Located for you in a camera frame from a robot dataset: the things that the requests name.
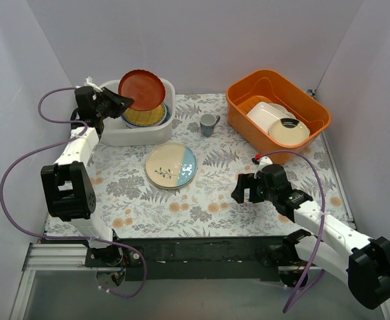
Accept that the woven bamboo tray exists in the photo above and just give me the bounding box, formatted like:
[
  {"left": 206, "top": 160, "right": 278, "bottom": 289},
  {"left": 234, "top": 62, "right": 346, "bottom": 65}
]
[{"left": 121, "top": 103, "right": 168, "bottom": 127}]

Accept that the red-brown plastic plate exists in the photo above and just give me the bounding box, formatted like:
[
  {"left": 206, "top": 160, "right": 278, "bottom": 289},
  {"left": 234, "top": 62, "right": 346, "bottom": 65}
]
[{"left": 118, "top": 69, "right": 166, "bottom": 111}]

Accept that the light blue bear plate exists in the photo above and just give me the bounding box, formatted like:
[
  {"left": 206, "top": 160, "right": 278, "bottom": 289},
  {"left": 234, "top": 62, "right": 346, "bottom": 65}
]
[{"left": 121, "top": 103, "right": 171, "bottom": 129}]

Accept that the cream and blue plate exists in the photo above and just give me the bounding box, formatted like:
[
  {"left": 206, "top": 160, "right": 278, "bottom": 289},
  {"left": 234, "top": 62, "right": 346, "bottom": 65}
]
[{"left": 145, "top": 142, "right": 197, "bottom": 189}]

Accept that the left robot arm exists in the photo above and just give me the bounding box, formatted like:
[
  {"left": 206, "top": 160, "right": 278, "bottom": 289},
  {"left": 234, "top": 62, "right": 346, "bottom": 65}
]
[{"left": 41, "top": 86, "right": 134, "bottom": 267}]

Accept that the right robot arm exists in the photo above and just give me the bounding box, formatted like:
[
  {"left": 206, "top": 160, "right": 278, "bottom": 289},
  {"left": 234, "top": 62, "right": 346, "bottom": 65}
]
[{"left": 231, "top": 158, "right": 390, "bottom": 309}]

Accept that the white plastic bin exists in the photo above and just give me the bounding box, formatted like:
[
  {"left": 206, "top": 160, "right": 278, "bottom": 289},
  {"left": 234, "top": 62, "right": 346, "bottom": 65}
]
[{"left": 100, "top": 78, "right": 176, "bottom": 147}]

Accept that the orange plastic bin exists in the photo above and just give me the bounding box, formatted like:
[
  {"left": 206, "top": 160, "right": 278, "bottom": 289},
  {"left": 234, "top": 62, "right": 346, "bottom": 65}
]
[{"left": 226, "top": 69, "right": 331, "bottom": 164}]

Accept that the white round plate in bin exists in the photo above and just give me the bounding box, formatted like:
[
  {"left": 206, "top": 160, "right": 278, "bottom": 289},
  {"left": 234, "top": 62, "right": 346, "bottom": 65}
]
[{"left": 269, "top": 103, "right": 296, "bottom": 119}]

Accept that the cream round plate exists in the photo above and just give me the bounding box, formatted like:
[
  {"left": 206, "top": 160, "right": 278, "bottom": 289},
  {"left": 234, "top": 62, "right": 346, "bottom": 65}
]
[{"left": 269, "top": 118, "right": 310, "bottom": 146}]

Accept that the floral table mat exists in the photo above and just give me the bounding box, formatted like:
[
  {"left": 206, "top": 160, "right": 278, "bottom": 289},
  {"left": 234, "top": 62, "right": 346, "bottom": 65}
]
[{"left": 44, "top": 93, "right": 353, "bottom": 240}]

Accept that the white rectangular dish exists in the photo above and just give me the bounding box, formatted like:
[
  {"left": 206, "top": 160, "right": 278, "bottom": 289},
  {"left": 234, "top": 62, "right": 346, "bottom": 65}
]
[{"left": 247, "top": 101, "right": 287, "bottom": 133}]

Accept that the grey ceramic mug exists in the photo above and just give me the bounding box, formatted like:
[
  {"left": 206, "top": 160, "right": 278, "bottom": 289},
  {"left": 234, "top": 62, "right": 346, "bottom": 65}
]
[{"left": 199, "top": 113, "right": 221, "bottom": 137}]

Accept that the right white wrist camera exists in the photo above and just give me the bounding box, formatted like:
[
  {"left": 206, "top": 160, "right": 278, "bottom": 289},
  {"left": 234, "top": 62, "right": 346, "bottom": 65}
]
[{"left": 251, "top": 154, "right": 273, "bottom": 176}]

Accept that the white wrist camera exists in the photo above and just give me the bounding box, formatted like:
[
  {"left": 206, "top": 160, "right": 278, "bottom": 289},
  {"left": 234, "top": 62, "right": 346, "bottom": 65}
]
[
  {"left": 251, "top": 154, "right": 273, "bottom": 176},
  {"left": 84, "top": 77, "right": 103, "bottom": 93}
]

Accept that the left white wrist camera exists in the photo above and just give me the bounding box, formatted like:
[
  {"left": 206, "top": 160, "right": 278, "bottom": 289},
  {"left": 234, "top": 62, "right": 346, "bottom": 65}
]
[{"left": 84, "top": 77, "right": 103, "bottom": 93}]

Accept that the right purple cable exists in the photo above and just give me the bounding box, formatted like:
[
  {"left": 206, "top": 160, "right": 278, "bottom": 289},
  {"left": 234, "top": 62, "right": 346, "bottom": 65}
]
[{"left": 261, "top": 149, "right": 327, "bottom": 313}]

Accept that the purple cable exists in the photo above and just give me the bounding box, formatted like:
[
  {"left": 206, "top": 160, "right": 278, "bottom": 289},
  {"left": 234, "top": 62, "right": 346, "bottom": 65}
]
[
  {"left": 261, "top": 149, "right": 327, "bottom": 313},
  {"left": 0, "top": 87, "right": 147, "bottom": 299}
]

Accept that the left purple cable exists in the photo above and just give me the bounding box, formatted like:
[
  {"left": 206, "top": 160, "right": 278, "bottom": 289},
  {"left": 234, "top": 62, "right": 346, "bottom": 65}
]
[{"left": 0, "top": 87, "right": 147, "bottom": 299}]

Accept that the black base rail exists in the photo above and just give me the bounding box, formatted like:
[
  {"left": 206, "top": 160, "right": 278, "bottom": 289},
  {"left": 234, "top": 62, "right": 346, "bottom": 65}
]
[{"left": 85, "top": 236, "right": 306, "bottom": 287}]

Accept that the aluminium frame profile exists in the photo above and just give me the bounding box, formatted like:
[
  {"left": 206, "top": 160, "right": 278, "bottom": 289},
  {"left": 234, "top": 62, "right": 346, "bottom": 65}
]
[{"left": 9, "top": 242, "right": 89, "bottom": 320}]

